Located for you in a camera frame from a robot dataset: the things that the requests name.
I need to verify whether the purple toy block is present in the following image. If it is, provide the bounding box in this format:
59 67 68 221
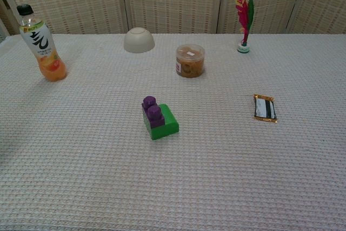
141 95 165 129

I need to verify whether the green toy block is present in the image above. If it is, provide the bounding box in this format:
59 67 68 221
143 103 180 142

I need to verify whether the upturned cream bowl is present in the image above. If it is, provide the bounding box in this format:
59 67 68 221
123 27 156 54

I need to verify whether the white woven tablecloth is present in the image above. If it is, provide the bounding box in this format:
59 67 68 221
0 34 346 231

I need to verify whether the black gold snack wrapper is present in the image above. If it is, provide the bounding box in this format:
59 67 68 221
252 93 278 124

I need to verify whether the woven folding screen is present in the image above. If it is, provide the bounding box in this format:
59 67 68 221
0 0 346 36

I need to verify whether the colourful feather shuttlecock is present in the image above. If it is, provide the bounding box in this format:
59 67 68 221
234 0 256 55

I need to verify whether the orange drink bottle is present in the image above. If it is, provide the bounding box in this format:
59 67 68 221
16 4 68 82

